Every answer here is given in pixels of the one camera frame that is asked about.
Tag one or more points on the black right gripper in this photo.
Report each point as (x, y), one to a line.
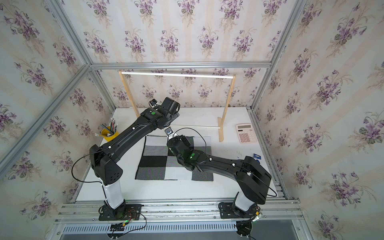
(183, 140)

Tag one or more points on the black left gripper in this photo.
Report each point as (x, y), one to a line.
(177, 115)

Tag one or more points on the black white checkered scarf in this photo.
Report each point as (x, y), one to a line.
(157, 163)

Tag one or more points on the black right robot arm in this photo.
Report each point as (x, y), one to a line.
(254, 180)

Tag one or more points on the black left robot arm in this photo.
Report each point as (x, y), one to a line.
(104, 158)

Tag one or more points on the coloured pencils bunch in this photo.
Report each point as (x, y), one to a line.
(110, 126)

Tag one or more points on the pink calculator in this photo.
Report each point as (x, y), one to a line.
(246, 134)

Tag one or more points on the yellow pencil cup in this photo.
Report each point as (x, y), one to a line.
(108, 136)

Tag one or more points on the blue white product box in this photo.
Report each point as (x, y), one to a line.
(257, 157)

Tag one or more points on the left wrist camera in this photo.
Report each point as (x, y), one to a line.
(153, 103)

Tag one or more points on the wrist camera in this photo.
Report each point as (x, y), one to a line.
(153, 103)
(169, 132)

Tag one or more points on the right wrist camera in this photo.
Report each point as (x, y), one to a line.
(169, 132)

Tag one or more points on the aluminium mounting rail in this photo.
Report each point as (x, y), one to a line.
(174, 216)

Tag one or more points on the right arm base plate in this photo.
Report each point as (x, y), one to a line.
(230, 211)

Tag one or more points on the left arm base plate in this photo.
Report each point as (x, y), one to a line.
(123, 212)

